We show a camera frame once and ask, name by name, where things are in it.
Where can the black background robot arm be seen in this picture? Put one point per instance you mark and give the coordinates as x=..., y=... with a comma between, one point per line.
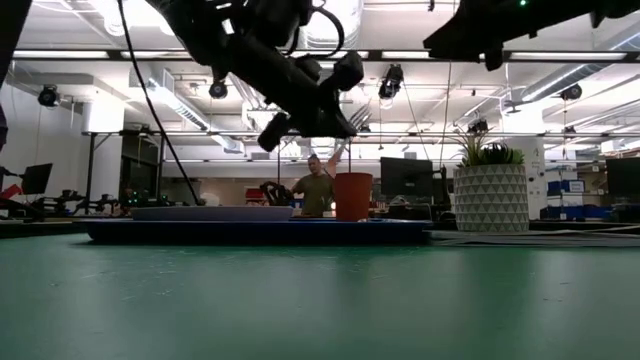
x=275, y=192

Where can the orange plastic cup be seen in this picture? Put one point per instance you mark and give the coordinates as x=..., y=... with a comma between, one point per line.
x=353, y=197

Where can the blue storage crate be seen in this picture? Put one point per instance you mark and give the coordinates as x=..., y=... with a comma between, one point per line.
x=575, y=212

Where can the black desktop monitor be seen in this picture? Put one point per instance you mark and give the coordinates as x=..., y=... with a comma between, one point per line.
x=37, y=178
x=624, y=176
x=406, y=177

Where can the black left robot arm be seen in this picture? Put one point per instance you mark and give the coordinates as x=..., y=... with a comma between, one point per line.
x=200, y=20

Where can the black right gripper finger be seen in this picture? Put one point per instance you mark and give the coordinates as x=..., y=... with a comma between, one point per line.
x=470, y=37

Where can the person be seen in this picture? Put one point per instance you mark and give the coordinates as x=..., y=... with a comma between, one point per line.
x=315, y=192

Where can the desert landscape picture book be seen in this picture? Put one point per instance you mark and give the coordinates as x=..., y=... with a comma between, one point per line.
x=500, y=238

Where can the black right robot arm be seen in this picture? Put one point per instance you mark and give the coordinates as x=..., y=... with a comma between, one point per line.
x=620, y=10

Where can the blue plastic tray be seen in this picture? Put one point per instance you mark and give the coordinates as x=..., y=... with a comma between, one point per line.
x=250, y=233

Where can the blue labelled crate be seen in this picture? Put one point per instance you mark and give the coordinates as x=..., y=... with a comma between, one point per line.
x=565, y=187

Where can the lavender round plate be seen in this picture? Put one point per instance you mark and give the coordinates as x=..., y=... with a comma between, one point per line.
x=215, y=214

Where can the red storage bin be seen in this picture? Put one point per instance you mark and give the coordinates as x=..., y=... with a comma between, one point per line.
x=254, y=193

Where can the green plant in patterned pot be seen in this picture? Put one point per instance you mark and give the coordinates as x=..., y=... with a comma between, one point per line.
x=492, y=200

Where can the black ceiling spotlight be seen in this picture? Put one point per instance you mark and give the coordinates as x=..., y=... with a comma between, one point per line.
x=478, y=126
x=391, y=82
x=49, y=96
x=218, y=90
x=571, y=92

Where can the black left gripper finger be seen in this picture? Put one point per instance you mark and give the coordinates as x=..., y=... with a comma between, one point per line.
x=325, y=122

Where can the black metal rack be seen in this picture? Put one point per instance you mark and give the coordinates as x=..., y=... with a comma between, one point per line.
x=142, y=165

